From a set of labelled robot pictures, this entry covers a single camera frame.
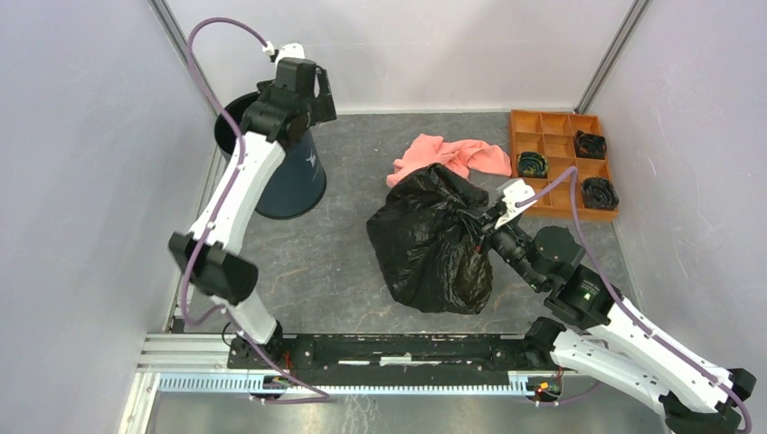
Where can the pink crumpled cloth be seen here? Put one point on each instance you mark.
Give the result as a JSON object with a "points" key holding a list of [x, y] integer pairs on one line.
{"points": [[461, 157]]}

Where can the black plastic trash bag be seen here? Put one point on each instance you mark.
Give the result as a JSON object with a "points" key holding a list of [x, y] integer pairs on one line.
{"points": [[429, 244]]}

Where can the rolled trash bag top right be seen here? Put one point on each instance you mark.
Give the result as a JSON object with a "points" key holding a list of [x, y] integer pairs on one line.
{"points": [[588, 145]]}

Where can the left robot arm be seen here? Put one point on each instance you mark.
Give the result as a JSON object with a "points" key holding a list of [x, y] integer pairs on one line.
{"points": [[266, 133]]}

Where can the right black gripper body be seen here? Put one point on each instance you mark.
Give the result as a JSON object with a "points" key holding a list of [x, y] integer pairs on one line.
{"points": [[491, 216]]}

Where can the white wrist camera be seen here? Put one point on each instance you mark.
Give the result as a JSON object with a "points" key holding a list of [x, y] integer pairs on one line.
{"points": [[516, 196], [288, 50]]}

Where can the rolled trash bag bottom right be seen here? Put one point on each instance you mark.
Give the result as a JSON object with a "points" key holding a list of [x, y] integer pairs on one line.
{"points": [[598, 193]]}

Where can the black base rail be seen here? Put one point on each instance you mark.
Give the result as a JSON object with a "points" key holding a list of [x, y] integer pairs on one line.
{"points": [[408, 360]]}

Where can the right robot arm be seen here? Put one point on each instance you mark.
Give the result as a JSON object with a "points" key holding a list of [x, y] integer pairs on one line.
{"points": [[595, 330]]}

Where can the rolled trash bag with yellow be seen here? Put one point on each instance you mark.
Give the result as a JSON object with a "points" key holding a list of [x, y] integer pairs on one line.
{"points": [[531, 164]]}

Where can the orange wooden compartment tray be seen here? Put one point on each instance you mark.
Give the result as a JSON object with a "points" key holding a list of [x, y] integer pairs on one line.
{"points": [[551, 134]]}

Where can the dark blue trash bin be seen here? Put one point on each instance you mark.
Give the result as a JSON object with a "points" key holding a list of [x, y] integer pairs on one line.
{"points": [[299, 183]]}

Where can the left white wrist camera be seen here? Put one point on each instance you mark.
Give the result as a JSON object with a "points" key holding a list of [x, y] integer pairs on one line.
{"points": [[288, 50]]}

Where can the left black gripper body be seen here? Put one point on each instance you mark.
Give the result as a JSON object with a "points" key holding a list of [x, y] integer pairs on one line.
{"points": [[320, 109]]}

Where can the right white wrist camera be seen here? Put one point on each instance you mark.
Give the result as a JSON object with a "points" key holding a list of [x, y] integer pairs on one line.
{"points": [[516, 196]]}

